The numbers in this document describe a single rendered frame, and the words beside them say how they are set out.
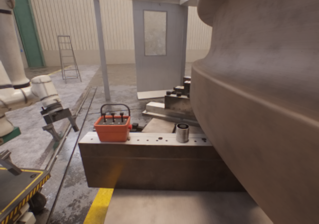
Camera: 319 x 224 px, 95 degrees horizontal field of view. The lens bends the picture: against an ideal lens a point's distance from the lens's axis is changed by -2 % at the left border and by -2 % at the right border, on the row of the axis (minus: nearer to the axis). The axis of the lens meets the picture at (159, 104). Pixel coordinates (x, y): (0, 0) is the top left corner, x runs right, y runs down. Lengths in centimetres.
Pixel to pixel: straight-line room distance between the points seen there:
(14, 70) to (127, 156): 90
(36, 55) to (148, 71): 1191
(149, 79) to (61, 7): 1177
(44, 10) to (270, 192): 1512
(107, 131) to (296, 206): 84
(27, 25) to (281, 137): 1506
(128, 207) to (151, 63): 337
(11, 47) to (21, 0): 1406
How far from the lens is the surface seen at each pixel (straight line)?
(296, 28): 58
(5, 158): 81
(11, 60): 130
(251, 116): 45
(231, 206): 121
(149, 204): 113
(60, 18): 1479
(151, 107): 217
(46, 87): 98
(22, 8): 1524
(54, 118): 95
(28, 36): 1505
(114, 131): 94
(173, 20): 419
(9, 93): 105
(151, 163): 102
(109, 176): 116
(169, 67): 413
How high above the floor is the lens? 123
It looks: 20 degrees down
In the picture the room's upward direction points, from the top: straight up
